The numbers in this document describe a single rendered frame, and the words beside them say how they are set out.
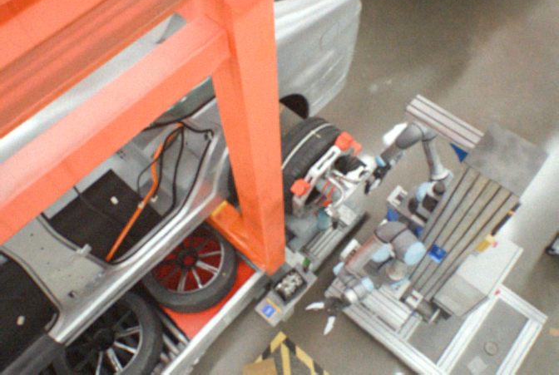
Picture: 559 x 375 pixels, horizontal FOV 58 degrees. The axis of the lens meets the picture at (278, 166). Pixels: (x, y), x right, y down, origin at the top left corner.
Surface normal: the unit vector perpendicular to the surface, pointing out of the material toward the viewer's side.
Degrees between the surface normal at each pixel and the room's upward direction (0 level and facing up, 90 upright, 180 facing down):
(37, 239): 78
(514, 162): 0
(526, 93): 0
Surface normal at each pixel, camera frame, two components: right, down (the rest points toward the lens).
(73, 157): 0.74, 0.58
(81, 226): -0.03, -0.49
